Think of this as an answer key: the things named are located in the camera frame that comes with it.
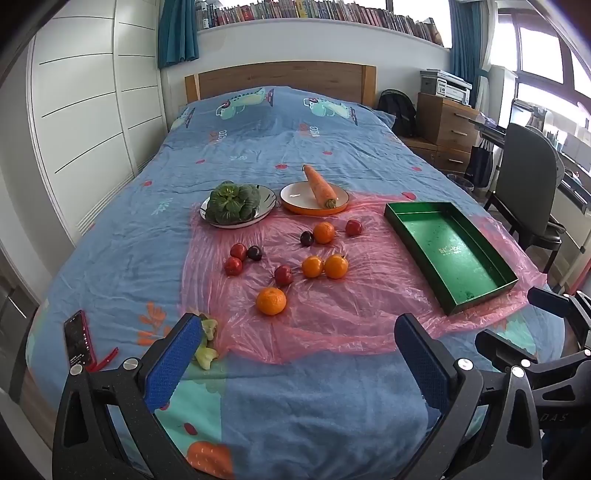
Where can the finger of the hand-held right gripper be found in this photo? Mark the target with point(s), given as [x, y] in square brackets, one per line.
[549, 301]
[503, 350]

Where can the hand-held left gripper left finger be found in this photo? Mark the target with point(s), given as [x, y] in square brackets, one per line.
[173, 364]

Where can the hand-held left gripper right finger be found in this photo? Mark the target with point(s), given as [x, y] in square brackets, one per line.
[422, 369]

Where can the green tray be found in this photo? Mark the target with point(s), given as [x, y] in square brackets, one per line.
[452, 258]

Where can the small red apple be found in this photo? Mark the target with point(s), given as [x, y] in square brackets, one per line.
[283, 275]
[353, 227]
[238, 250]
[233, 266]

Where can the large orange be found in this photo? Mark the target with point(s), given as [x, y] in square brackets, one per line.
[271, 300]

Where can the dark plum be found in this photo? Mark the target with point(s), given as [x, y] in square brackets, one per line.
[306, 238]
[254, 252]

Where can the loose bok choy leaf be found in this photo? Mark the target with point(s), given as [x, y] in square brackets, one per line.
[207, 355]

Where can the pink plastic sheet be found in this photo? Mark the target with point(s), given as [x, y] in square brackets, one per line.
[351, 314]

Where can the phone in red case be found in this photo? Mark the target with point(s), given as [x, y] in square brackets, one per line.
[77, 341]

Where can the grey chair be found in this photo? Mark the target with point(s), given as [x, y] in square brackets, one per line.
[521, 170]

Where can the mesh wastebasket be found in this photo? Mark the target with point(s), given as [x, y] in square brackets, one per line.
[461, 182]

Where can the black tote bag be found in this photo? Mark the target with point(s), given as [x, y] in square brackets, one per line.
[478, 164]

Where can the bok choy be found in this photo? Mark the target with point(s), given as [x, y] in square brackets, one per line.
[231, 203]

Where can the low wooden cabinet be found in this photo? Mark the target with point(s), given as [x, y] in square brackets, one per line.
[438, 154]

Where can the striped bowl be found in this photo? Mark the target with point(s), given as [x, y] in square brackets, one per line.
[268, 198]

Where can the orange rimmed white plate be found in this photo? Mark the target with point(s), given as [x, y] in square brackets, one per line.
[295, 198]

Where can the wooden dresser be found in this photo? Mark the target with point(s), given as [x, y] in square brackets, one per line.
[443, 120]

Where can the carrot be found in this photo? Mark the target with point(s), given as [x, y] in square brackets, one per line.
[318, 184]

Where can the white printer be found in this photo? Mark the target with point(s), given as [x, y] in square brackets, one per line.
[445, 87]

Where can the black backpack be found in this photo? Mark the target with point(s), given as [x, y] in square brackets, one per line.
[397, 110]

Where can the white wardrobe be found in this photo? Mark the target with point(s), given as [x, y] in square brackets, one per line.
[83, 115]

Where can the teal curtain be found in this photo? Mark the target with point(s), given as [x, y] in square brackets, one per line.
[178, 32]
[461, 46]

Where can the wooden headboard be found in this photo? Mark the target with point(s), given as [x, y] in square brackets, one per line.
[277, 76]

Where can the row of books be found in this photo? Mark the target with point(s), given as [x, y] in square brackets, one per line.
[323, 9]

